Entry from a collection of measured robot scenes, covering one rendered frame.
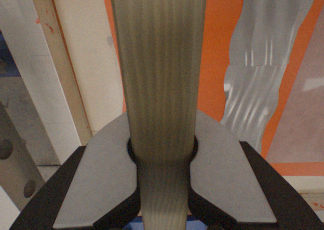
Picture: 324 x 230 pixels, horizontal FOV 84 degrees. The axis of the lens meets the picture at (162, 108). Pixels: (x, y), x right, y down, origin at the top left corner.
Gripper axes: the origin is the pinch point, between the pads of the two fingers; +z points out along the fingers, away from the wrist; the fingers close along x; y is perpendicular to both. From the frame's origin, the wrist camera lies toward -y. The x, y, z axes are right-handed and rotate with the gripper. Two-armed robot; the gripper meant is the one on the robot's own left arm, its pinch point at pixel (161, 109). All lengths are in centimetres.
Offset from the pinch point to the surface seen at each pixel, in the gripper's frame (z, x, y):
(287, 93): 10.1, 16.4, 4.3
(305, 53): 10.1, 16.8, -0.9
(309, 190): 10.0, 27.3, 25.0
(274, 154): 10.0, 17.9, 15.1
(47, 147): 105, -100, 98
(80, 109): 9.0, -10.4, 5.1
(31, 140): 105, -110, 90
